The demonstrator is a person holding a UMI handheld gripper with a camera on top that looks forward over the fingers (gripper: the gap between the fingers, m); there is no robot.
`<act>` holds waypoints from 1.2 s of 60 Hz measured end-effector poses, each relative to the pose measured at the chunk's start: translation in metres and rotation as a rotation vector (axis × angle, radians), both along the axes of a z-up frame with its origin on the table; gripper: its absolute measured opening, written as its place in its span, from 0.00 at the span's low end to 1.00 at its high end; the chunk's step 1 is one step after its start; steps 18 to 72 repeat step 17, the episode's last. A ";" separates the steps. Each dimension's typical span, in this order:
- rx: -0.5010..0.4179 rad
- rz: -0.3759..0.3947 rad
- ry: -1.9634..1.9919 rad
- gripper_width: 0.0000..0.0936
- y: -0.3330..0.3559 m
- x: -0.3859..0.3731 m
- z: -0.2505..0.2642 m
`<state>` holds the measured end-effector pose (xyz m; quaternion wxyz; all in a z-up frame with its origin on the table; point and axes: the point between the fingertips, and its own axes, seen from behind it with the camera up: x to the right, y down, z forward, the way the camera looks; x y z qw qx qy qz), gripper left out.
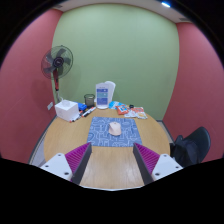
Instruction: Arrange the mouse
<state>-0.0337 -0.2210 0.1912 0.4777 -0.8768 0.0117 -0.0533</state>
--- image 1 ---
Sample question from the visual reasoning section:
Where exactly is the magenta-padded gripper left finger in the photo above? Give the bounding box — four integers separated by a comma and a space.
39, 142, 93, 185

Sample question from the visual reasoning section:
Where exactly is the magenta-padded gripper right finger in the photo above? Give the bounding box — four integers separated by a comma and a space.
132, 142, 184, 186

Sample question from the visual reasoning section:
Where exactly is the pale pink computer mouse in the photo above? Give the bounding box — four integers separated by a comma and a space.
108, 121, 123, 137

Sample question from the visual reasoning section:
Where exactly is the blue patterned mouse pad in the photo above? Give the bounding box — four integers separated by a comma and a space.
86, 116, 143, 148

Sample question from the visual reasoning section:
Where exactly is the black office chair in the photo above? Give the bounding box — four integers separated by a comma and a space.
169, 126, 212, 168

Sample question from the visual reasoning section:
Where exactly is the white and orange snack packet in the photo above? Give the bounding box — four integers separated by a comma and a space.
133, 106, 148, 120

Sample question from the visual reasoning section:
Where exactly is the white tissue box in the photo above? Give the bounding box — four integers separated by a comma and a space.
54, 99, 80, 122

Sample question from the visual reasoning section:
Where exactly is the red-capped whiteboard marker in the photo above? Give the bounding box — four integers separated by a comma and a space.
81, 106, 98, 118

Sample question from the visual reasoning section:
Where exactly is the dark mesh pen cup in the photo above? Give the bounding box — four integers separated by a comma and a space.
83, 93, 96, 108

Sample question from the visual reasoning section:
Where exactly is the light blue snack packet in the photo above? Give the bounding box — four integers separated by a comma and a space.
108, 100, 120, 110

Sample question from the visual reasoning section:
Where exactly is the black standing fan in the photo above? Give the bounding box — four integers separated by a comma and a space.
40, 45, 74, 103

